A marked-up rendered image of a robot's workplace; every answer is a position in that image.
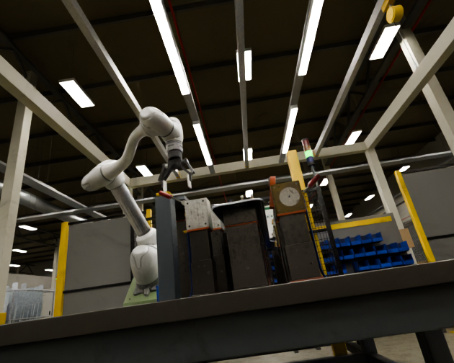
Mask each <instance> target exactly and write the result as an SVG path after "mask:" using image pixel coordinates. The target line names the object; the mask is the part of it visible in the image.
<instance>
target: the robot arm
mask: <svg viewBox="0 0 454 363"><path fill-rule="evenodd" d="M146 136H148V137H150V138H152V137H154V136H160V137H161V138H162V139H163V141H164V142H165V143H166V154H167V155H168V164H165V163H163V168H162V170H161V173H160V175H159V178H158V181H159V182H161V187H162V188H163V190H164V192H167V185H166V180H167V178H168V177H169V175H170V173H172V172H173V170H174V171H175V170H177V169H180V168H182V169H183V170H184V171H186V172H187V173H188V174H187V184H188V187H189V188H190V189H191V188H192V185H191V182H192V175H193V174H195V171H194V169H193V168H192V167H191V166H190V164H189V161H188V159H187V158H184V159H183V160H182V154H183V147H182V146H183V145H182V141H183V131H182V125H181V123H180V121H179V120H178V119H177V118H176V117H168V116H166V115H165V114H164V113H163V112H162V111H160V110H159V109H157V108H155V107H145V108H144V109H142V110H141V112H140V124H139V126H138V127H137V128H136V129H135V130H134V131H133V132H132V133H131V134H130V137H129V138H128V141H127V144H126V147H125V150H124V152H123V155H122V157H121V158H120V159H119V160H117V161H116V160H106V161H103V162H101V163H100V164H98V165H97V166H96V167H94V168H93V169H92V170H91V171H90V172H89V173H88V174H87V175H86V176H85V177H84V178H83V179H82V181H81V186H82V187H83V189H84V190H86V191H89V192H90V191H95V190H98V189H100V188H102V187H106V188H107V189H108V190H110V191H111V192H112V194H113V195H114V197H115V199H116V200H117V203H118V204H119V206H120V207H121V209H122V211H123V212H124V214H125V216H126V218H127V219H128V221H129V222H130V224H131V225H132V227H133V229H134V231H135V232H136V234H137V238H136V241H137V244H138V246H137V247H136V248H134V249H133V251H132V253H131V255H130V266H131V270H132V273H133V276H134V279H135V283H136V286H135V290H134V292H133V295H134V296H136V295H140V294H144V297H148V295H149V293H150V292H155V291H156V286H159V280H158V262H157V244H156V229H155V228H150V226H149V224H148V223H147V221H146V219H145V218H144V216H143V214H142V212H141V211H140V209H139V207H138V206H137V204H136V202H135V200H134V199H133V196H132V195H131V193H130V191H129V190H128V188H127V186H126V185H125V176H124V173H123V171H124V170H125V169H126V168H127V167H129V165H130V164H131V162H132V160H133V157H134V155H135V151H136V148H137V146H138V142H139V141H140V139H141V138H143V137H146ZM183 162H185V163H186V164H187V166H188V167H189V169H190V171H191V172H189V171H188V170H186V168H185V167H183V166H182V164H183ZM166 169H167V171H166Z"/></svg>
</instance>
